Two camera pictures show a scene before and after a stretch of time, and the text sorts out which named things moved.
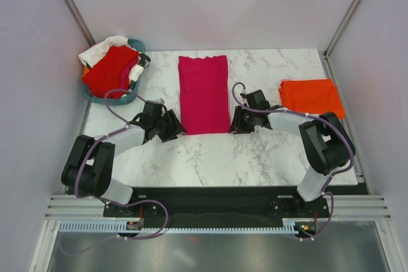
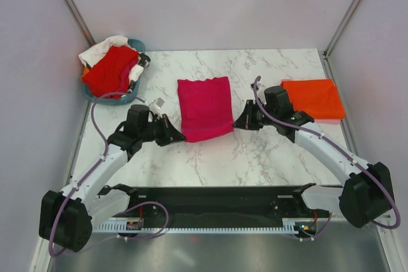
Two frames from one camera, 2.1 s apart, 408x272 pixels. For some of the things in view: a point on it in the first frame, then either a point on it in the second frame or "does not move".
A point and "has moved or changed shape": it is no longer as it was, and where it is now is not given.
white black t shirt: [89, 56] does not move
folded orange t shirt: [314, 96] does not move
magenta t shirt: [204, 95] has moved or changed shape
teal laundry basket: [129, 97] does not move
